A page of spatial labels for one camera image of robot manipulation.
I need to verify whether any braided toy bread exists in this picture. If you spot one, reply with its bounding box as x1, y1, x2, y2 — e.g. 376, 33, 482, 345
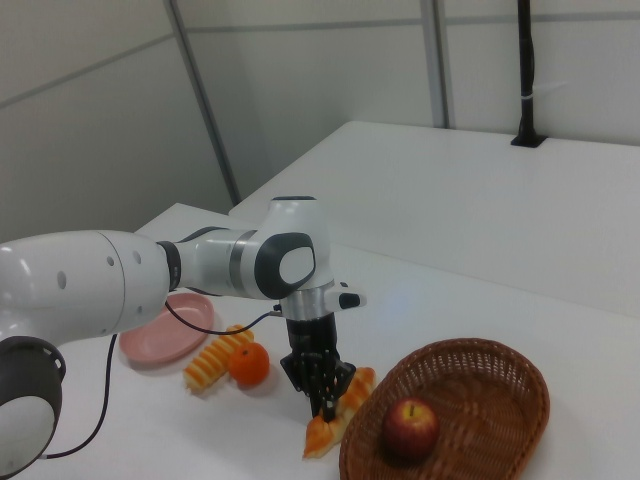
303, 366, 377, 460

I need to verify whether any toy orange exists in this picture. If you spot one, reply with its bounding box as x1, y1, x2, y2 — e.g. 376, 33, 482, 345
227, 341, 271, 387

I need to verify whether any pink plate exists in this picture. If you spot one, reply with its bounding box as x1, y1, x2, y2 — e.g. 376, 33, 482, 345
118, 293, 216, 371

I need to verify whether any red toy apple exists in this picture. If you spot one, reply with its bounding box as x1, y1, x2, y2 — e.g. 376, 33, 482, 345
382, 397, 441, 460

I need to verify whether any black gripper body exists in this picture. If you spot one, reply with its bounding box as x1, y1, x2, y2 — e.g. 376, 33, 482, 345
284, 312, 343, 359

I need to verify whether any black pole with base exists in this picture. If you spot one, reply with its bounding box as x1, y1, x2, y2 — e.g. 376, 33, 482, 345
509, 0, 547, 149

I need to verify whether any striped toy bread roll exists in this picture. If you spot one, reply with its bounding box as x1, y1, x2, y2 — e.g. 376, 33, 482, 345
182, 323, 256, 394

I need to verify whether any brown woven basket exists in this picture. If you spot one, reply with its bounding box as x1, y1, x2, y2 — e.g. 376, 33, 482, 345
338, 337, 552, 480

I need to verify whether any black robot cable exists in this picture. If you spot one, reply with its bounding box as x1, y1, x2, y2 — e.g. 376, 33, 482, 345
43, 298, 281, 459

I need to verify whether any white desk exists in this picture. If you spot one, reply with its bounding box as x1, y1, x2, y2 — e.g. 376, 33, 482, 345
228, 119, 640, 321

